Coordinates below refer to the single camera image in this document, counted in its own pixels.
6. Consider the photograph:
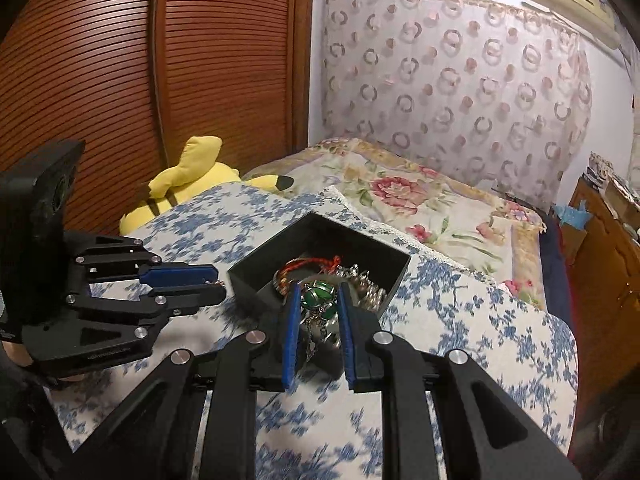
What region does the green gem necklace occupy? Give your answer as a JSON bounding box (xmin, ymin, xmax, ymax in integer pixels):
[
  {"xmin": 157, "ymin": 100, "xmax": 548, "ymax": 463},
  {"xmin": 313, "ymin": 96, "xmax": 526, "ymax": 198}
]
[{"xmin": 299, "ymin": 278, "xmax": 346, "ymax": 361}]

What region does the brown wooden bead bracelet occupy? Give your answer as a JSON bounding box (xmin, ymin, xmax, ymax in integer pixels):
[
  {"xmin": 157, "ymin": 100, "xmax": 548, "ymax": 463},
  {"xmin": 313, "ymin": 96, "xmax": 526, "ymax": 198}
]
[{"xmin": 344, "ymin": 263, "xmax": 388, "ymax": 311}]

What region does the black jewelry box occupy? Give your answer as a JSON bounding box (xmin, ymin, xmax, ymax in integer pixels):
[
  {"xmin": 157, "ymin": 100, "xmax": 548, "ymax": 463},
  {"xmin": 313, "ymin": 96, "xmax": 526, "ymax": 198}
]
[{"xmin": 226, "ymin": 210, "xmax": 412, "ymax": 376}]

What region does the blue floral white cloth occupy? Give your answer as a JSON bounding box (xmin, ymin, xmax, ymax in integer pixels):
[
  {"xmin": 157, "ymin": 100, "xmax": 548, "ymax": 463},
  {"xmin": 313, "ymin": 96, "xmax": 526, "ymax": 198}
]
[{"xmin": 53, "ymin": 183, "xmax": 577, "ymax": 479}]

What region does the yellow pikachu plush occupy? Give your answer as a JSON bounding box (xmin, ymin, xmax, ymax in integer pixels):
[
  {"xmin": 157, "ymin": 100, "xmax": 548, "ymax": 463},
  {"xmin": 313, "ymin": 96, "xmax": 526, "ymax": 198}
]
[{"xmin": 119, "ymin": 136, "xmax": 294, "ymax": 235}]

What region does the wooden side cabinet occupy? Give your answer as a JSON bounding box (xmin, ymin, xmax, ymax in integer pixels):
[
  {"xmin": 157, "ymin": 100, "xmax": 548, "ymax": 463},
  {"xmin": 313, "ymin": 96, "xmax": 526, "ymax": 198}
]
[{"xmin": 564, "ymin": 173, "xmax": 640, "ymax": 411}]

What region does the blue paper bag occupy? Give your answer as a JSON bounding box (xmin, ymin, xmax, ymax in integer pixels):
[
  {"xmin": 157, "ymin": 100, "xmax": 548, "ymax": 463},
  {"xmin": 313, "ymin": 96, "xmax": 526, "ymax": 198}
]
[{"xmin": 552, "ymin": 200, "xmax": 592, "ymax": 230}]

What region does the pink circle patterned curtain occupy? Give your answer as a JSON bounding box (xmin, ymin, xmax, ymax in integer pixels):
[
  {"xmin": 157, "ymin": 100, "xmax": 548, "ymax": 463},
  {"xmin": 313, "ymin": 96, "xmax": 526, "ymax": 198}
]
[{"xmin": 321, "ymin": 0, "xmax": 592, "ymax": 209}]

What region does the black phone camera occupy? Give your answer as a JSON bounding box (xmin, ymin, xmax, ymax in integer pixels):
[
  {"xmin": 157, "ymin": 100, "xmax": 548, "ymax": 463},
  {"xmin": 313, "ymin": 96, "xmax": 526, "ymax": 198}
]
[{"xmin": 1, "ymin": 140, "xmax": 85, "ymax": 264}]

